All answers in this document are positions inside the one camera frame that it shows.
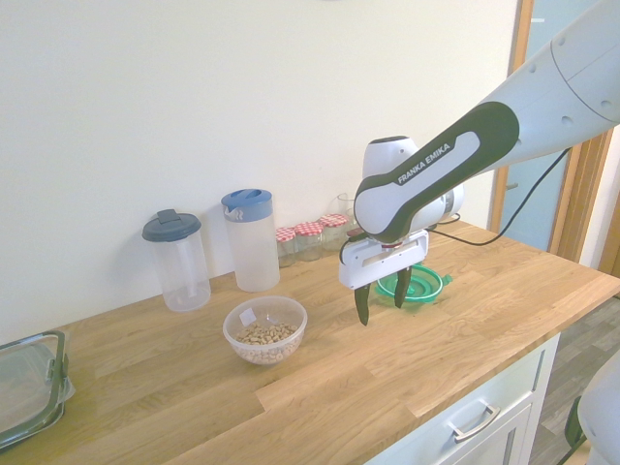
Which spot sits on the clear pitcher dark blue lid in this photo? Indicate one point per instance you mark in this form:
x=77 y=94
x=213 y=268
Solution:
x=176 y=261

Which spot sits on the glass jar red checkered lid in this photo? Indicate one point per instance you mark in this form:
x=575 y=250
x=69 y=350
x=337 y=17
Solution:
x=309 y=242
x=334 y=235
x=286 y=247

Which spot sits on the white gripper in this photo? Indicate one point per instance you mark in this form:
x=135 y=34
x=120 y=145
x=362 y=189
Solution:
x=368 y=264

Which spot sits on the cereal rings heap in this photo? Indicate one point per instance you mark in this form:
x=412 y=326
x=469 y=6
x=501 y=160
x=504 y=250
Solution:
x=264 y=339

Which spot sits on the rectangular container dark clip lid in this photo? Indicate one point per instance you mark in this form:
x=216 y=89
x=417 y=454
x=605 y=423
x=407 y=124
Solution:
x=26 y=382

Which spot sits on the frosted glass door wooden frame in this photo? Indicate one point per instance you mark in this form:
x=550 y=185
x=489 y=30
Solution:
x=530 y=198

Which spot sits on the green round container lid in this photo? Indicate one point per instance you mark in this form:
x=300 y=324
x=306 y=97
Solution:
x=428 y=289

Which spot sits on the clear pitcher light blue lid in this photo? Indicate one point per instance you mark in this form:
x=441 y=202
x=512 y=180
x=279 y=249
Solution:
x=254 y=247

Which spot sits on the clear plastic food bowl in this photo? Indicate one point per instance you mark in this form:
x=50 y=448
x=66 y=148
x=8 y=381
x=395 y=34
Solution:
x=261 y=315

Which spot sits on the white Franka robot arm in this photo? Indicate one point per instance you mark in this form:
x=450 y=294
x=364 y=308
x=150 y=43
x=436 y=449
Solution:
x=484 y=145

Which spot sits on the tall clear drinking glass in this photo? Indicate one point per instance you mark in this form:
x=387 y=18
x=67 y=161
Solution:
x=344 y=206

